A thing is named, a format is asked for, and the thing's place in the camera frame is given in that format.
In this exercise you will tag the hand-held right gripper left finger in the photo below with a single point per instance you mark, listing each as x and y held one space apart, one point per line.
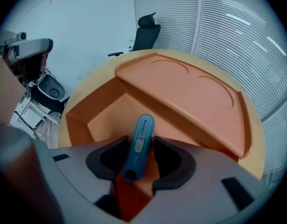
76 171

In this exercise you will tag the person's right hand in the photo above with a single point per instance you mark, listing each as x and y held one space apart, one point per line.
20 176

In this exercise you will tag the black office chair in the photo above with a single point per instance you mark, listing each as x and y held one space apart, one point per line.
145 35

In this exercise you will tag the grey and black round machine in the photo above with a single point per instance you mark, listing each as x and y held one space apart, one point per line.
51 90

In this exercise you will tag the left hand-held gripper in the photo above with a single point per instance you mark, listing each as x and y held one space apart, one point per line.
29 46

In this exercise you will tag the blue utility knife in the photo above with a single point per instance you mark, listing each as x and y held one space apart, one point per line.
139 148

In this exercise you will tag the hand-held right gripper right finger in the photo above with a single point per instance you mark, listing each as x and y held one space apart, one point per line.
204 171

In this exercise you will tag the orange box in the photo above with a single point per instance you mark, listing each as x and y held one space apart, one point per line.
180 97

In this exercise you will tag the person's left forearm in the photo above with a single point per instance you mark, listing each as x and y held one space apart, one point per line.
4 90

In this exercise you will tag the white metal rack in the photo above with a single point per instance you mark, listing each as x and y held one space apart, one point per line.
31 113

